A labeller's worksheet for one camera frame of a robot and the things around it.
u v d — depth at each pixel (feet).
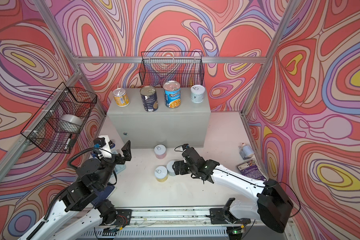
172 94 2.23
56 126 2.42
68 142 2.36
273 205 1.32
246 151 2.95
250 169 2.84
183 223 2.40
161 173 2.71
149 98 2.18
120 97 2.32
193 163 1.99
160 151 3.04
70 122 2.28
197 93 2.45
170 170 2.78
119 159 1.89
